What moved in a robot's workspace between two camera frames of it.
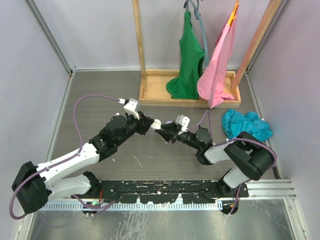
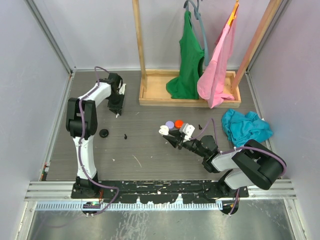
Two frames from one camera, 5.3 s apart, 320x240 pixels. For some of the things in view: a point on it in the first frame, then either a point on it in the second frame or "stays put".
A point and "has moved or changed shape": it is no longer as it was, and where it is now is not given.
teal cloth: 234,123 stays put
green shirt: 185,86 stays put
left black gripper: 143,123 → 116,108
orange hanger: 234,14 stays put
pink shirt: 210,82 stays put
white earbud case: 156,124 has moved or changed shape
